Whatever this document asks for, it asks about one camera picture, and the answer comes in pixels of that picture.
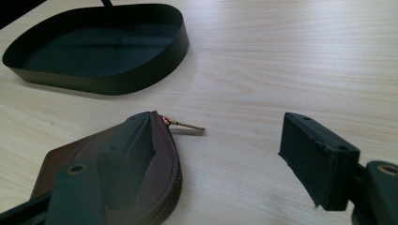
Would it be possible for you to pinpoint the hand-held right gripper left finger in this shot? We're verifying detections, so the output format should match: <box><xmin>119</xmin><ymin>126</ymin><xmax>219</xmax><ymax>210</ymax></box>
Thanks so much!
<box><xmin>46</xmin><ymin>111</ymin><xmax>157</xmax><ymax>225</ymax></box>

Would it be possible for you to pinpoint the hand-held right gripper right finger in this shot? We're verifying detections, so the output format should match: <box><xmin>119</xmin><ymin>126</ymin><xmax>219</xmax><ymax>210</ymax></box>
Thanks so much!
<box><xmin>278</xmin><ymin>112</ymin><xmax>398</xmax><ymax>225</ymax></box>

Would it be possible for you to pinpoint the brown leather zip pouch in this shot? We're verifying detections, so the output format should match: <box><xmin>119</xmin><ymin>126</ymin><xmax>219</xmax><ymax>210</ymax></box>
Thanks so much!
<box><xmin>29</xmin><ymin>110</ymin><xmax>207</xmax><ymax>225</ymax></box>

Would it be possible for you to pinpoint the black oval tray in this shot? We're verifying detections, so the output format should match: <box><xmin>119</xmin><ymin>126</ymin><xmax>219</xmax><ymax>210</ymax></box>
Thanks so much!
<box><xmin>2</xmin><ymin>3</ymin><xmax>190</xmax><ymax>96</ymax></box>

